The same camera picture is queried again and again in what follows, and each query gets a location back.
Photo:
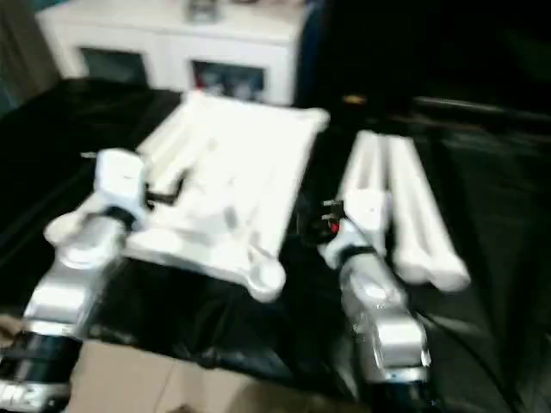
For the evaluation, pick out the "white plastic table top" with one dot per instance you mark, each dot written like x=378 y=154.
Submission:
x=224 y=185

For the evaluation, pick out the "white plastic table leg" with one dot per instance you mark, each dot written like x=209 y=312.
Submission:
x=406 y=215
x=355 y=168
x=435 y=232
x=381 y=168

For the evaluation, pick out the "small yellow label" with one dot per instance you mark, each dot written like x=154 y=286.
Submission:
x=355 y=99

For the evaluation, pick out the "black mat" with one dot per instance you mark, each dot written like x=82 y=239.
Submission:
x=206 y=327

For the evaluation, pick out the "white glass-door cabinet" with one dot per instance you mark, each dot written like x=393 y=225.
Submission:
x=172 y=43

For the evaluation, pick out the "black panel with blue edge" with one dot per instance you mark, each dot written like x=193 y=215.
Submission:
x=314 y=51

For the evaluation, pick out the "black flat screen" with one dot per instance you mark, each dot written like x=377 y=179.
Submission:
x=473 y=109

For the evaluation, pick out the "black and white bundle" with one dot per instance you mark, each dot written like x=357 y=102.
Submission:
x=206 y=8

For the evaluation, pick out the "grey curtain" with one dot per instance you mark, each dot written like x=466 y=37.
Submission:
x=21 y=51

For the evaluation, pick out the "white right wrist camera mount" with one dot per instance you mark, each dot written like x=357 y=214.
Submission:
x=368 y=211

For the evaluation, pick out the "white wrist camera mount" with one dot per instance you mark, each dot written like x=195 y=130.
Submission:
x=368 y=211
x=120 y=180

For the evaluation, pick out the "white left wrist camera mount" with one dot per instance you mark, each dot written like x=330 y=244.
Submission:
x=120 y=180

